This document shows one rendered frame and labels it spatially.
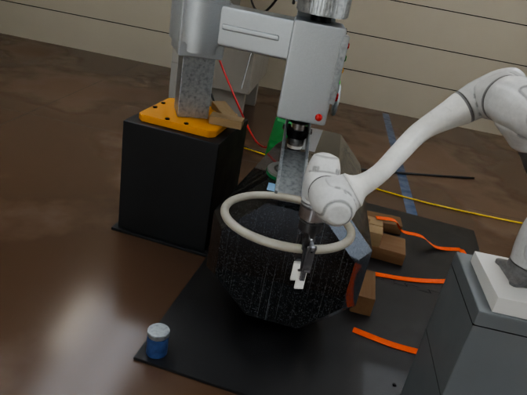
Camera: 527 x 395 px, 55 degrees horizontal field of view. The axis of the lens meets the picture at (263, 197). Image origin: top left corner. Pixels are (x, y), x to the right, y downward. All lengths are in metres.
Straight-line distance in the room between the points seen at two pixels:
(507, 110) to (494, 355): 0.91
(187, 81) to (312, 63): 1.07
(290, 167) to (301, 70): 0.41
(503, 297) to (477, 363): 0.27
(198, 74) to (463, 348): 2.04
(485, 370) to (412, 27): 5.99
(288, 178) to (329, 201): 0.84
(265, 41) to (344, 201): 1.73
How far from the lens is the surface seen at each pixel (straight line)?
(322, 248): 1.62
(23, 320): 2.71
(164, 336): 2.37
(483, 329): 1.90
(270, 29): 2.88
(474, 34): 7.64
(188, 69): 3.04
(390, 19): 7.45
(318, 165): 1.46
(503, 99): 1.45
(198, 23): 2.92
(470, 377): 2.03
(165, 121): 3.02
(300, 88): 2.20
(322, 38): 2.17
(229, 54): 5.36
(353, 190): 1.34
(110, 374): 2.41
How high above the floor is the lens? 1.73
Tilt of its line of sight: 25 degrees down
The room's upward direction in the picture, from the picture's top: 11 degrees clockwise
